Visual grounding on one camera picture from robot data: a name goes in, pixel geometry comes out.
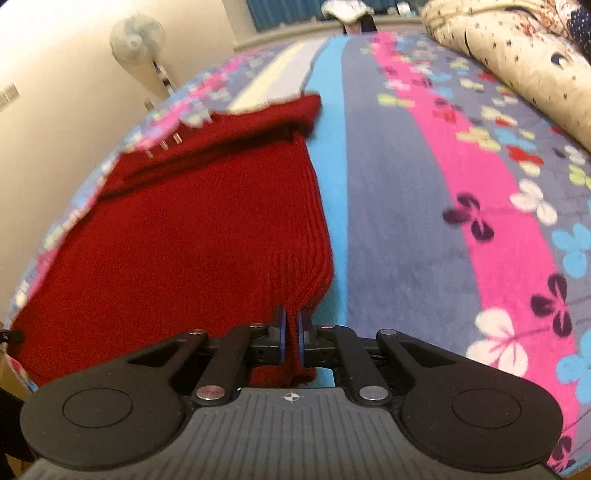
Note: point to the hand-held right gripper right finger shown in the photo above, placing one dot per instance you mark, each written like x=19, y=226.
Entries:
x=302, y=339

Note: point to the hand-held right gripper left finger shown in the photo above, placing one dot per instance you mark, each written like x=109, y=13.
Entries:
x=281, y=337

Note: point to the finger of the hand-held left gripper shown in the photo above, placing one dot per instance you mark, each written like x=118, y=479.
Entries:
x=10, y=336

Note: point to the red knit sweater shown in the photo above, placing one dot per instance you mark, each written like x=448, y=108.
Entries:
x=184, y=240

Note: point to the white clothes pile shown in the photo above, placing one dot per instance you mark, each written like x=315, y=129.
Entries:
x=346, y=9

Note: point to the floral striped blanket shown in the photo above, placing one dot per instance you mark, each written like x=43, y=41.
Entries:
x=392, y=207

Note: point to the white windowsill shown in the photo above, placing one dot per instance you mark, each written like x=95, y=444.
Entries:
x=277, y=39

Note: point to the dark garment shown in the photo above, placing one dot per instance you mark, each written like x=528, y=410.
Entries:
x=364, y=26

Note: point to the white standing fan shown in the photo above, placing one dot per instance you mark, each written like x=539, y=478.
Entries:
x=136, y=39

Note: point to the blue curtain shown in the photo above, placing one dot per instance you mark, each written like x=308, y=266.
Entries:
x=281, y=14

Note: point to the small white box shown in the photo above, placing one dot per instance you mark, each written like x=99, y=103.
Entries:
x=404, y=8

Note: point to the cream star print quilt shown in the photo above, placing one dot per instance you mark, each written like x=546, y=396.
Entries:
x=508, y=50

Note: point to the floral print cloth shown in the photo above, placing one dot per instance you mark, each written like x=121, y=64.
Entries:
x=545, y=23

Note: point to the dark blue polka dot cloth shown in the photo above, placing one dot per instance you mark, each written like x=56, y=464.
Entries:
x=581, y=27

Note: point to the beige wall switch plate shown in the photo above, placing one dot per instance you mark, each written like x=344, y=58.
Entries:
x=3, y=99
x=13, y=92

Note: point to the low wall outlet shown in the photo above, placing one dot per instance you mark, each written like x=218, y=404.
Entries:
x=148, y=104

